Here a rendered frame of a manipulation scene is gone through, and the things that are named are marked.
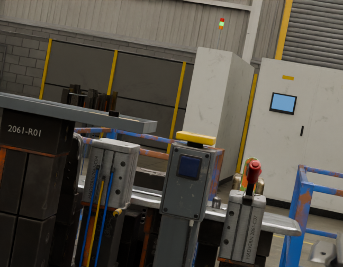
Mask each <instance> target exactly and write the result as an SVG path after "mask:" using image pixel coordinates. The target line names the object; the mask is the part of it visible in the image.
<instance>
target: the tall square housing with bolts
mask: <svg viewBox="0 0 343 267"><path fill-rule="evenodd" d="M139 151H140V145H138V144H133V143H128V142H125V141H119V140H114V139H108V138H100V139H94V140H92V145H91V152H90V156H89V161H88V167H87V173H86V179H85V185H84V190H83V197H82V201H81V202H80V204H81V205H84V209H83V215H82V221H81V225H80V231H79V236H78V242H77V248H76V254H75V260H74V264H73V265H72V266H71V267H118V264H119V263H118V262H116V261H117V257H118V251H119V245H120V239H121V234H122V228H123V222H124V216H125V211H122V212H121V214H120V215H118V217H115V216H113V212H114V211H115V210H116V209H118V208H124V205H125V204H126V203H130V204H131V202H130V200H131V194H132V188H133V183H134V177H135V173H136V167H137V161H138V156H139Z"/></svg>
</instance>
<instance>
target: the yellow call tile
mask: <svg viewBox="0 0 343 267"><path fill-rule="evenodd" d="M176 139H178V140H183V141H187V146H191V147H196V148H203V145H209V146H213V145H214V144H215V142H216V138H215V137H211V136H206V135H200V134H197V133H191V132H186V131H179V132H177V133H176Z"/></svg>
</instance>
